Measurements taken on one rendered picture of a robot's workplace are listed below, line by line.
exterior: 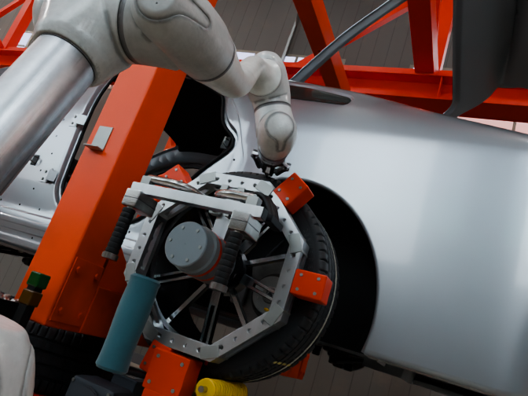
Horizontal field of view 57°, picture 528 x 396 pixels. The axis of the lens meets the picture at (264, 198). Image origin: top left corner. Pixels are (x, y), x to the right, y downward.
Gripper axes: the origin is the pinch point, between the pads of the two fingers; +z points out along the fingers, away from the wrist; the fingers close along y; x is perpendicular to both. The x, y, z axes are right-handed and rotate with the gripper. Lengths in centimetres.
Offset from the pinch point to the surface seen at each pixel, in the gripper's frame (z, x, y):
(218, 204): -30.5, -22.8, -7.2
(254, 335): -20, -50, 15
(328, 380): 408, -69, 132
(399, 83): 231, 196, 66
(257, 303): 35, -39, 14
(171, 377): -13, -68, -2
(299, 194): -18.3, -8.2, 11.9
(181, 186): -23.1, -20.5, -19.5
